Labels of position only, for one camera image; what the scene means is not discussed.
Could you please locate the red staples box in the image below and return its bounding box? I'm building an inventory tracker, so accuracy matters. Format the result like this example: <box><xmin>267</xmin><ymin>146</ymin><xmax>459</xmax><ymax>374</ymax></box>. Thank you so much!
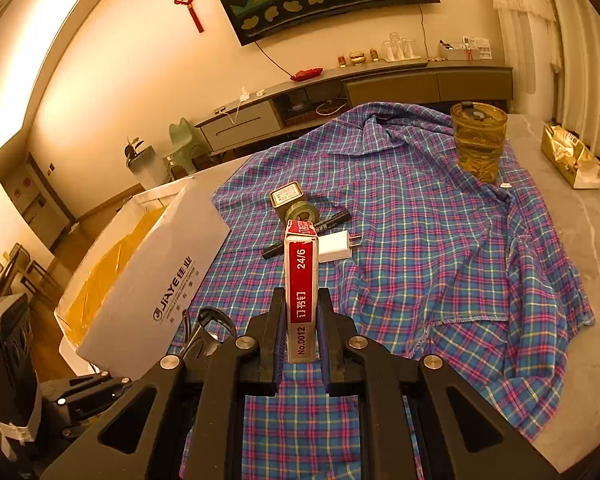
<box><xmin>283</xmin><ymin>219</ymin><xmax>321</xmax><ymax>365</ymax></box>

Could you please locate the gold foil bag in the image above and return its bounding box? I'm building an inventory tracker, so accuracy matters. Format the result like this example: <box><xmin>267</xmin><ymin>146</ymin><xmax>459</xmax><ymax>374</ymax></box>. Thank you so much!
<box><xmin>540</xmin><ymin>122</ymin><xmax>600</xmax><ymax>190</ymax></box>

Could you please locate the amber glass jar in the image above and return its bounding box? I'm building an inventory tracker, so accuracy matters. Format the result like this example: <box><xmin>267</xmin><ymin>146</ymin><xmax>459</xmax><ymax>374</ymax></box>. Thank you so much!
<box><xmin>450</xmin><ymin>101</ymin><xmax>509</xmax><ymax>184</ymax></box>

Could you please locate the dining table with chairs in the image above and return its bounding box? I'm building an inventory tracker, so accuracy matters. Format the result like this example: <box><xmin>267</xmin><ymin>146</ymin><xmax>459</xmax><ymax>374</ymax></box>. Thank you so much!
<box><xmin>0</xmin><ymin>242</ymin><xmax>57</xmax><ymax>307</ymax></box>

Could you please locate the grey television cabinet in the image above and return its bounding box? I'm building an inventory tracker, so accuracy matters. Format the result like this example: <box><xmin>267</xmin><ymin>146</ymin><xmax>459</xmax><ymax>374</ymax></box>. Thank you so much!
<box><xmin>195</xmin><ymin>66</ymin><xmax>515</xmax><ymax>155</ymax></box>

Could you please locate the white cardboard box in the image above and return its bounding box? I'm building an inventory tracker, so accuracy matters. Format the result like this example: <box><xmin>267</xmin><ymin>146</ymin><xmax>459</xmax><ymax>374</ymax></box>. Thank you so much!
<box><xmin>54</xmin><ymin>176</ymin><xmax>231</xmax><ymax>378</ymax></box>

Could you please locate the black marker pen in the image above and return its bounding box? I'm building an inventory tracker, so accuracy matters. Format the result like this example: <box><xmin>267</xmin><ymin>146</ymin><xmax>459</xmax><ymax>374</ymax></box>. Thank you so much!
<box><xmin>261</xmin><ymin>209</ymin><xmax>352</xmax><ymax>261</ymax></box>

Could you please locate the potted plant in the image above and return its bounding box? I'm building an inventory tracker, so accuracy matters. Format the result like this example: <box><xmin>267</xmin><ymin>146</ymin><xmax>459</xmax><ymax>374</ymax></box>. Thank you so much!
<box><xmin>125</xmin><ymin>136</ymin><xmax>169</xmax><ymax>191</ymax></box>

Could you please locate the clear drinking glasses set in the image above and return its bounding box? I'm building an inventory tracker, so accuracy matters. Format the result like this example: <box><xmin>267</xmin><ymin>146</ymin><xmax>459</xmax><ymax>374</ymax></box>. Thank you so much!
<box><xmin>382</xmin><ymin>32</ymin><xmax>421</xmax><ymax>61</ymax></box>

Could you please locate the plaid cloth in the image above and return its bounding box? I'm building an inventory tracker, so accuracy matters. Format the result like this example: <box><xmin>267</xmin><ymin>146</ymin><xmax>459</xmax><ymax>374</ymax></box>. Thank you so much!
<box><xmin>180</xmin><ymin>102</ymin><xmax>597</xmax><ymax>480</ymax></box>

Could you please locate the white charger plug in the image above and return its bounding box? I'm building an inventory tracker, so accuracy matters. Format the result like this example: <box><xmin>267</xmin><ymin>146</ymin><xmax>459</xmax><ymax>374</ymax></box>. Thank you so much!
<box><xmin>317</xmin><ymin>230</ymin><xmax>364</xmax><ymax>264</ymax></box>

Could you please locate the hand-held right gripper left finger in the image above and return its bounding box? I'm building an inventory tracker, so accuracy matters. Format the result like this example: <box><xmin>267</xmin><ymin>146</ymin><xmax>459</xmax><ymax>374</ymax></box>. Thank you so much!
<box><xmin>40</xmin><ymin>287</ymin><xmax>287</xmax><ymax>480</ymax></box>

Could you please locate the white curtain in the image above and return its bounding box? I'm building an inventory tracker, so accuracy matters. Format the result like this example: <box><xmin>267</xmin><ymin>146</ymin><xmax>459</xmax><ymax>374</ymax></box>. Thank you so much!
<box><xmin>482</xmin><ymin>0</ymin><xmax>567</xmax><ymax>97</ymax></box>

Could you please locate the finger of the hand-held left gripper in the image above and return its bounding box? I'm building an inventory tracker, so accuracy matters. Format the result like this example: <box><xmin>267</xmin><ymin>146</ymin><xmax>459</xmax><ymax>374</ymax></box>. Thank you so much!
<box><xmin>39</xmin><ymin>374</ymin><xmax>134</xmax><ymax>407</ymax></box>
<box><xmin>57</xmin><ymin>394</ymin><xmax>131</xmax><ymax>438</ymax></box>

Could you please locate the green tin can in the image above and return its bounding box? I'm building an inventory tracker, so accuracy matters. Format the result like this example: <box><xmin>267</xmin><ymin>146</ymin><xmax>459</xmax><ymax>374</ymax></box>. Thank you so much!
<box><xmin>270</xmin><ymin>181</ymin><xmax>309</xmax><ymax>221</ymax></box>

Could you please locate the green chair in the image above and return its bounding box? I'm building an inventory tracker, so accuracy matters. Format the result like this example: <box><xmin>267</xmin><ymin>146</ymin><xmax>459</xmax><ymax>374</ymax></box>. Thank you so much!
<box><xmin>169</xmin><ymin>117</ymin><xmax>204</xmax><ymax>171</ymax></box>

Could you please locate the white desk organizer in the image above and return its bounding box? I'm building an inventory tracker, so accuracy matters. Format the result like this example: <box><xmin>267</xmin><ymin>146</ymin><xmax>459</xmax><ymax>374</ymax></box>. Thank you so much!
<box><xmin>439</xmin><ymin>36</ymin><xmax>494</xmax><ymax>61</ymax></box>

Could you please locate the green tape roll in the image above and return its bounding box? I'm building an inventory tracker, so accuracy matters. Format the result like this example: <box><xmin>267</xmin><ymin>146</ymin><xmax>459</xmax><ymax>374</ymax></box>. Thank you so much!
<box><xmin>285</xmin><ymin>201</ymin><xmax>322</xmax><ymax>229</ymax></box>

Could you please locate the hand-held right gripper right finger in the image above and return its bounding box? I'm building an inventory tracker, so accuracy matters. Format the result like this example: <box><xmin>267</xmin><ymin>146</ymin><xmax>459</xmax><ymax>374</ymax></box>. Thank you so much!
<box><xmin>317</xmin><ymin>287</ymin><xmax>562</xmax><ymax>480</ymax></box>

